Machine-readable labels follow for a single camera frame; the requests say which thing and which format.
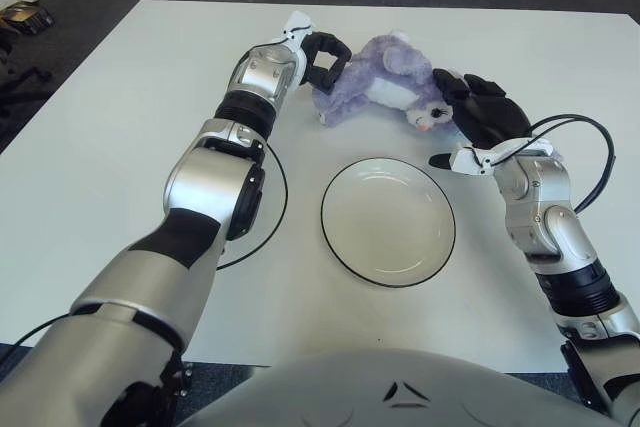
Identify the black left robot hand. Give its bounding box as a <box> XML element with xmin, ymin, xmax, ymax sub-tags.
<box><xmin>299</xmin><ymin>31</ymin><xmax>354</xmax><ymax>96</ymax></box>

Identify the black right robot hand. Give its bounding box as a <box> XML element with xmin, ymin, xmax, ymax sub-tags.
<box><xmin>427</xmin><ymin>66</ymin><xmax>532</xmax><ymax>168</ymax></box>

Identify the purple plush bunny doll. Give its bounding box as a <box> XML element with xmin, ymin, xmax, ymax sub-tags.
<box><xmin>312</xmin><ymin>29</ymin><xmax>464</xmax><ymax>141</ymax></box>

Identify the white plate with black rim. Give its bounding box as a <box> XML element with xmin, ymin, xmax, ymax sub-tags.
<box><xmin>320</xmin><ymin>157</ymin><xmax>457</xmax><ymax>289</ymax></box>

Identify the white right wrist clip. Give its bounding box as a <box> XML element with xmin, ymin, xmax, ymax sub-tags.
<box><xmin>448</xmin><ymin>139</ymin><xmax>555</xmax><ymax>177</ymax></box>

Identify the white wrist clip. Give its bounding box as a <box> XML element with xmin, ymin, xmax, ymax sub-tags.
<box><xmin>448</xmin><ymin>139</ymin><xmax>555</xmax><ymax>177</ymax></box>
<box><xmin>277</xmin><ymin>10</ymin><xmax>319</xmax><ymax>51</ymax></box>

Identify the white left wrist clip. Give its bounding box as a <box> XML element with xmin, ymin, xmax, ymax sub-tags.
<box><xmin>277</xmin><ymin>10</ymin><xmax>319</xmax><ymax>51</ymax></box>

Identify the grey robot torso shell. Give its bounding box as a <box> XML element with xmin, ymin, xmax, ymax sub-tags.
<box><xmin>174</xmin><ymin>346</ymin><xmax>616</xmax><ymax>427</ymax></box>

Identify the black office chair base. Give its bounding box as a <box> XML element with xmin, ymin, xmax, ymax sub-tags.
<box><xmin>0</xmin><ymin>64</ymin><xmax>51</xmax><ymax>98</ymax></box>

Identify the black and gold box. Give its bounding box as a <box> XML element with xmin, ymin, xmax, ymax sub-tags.
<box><xmin>0</xmin><ymin>2</ymin><xmax>55</xmax><ymax>37</ymax></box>

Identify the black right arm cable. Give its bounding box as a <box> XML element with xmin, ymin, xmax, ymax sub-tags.
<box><xmin>519</xmin><ymin>115</ymin><xmax>616</xmax><ymax>211</ymax></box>

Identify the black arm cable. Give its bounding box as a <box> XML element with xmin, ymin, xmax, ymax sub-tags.
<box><xmin>519</xmin><ymin>115</ymin><xmax>616</xmax><ymax>211</ymax></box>
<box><xmin>0</xmin><ymin>141</ymin><xmax>290</xmax><ymax>363</ymax></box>

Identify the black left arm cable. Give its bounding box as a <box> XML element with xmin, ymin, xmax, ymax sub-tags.
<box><xmin>0</xmin><ymin>141</ymin><xmax>290</xmax><ymax>363</ymax></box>

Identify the black metal bracket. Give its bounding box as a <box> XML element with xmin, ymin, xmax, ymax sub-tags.
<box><xmin>167</xmin><ymin>361</ymin><xmax>194</xmax><ymax>393</ymax></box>

